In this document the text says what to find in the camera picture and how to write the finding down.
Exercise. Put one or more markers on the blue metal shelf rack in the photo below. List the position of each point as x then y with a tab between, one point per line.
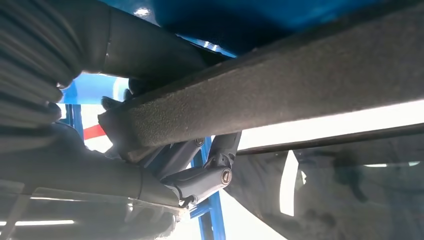
265	13

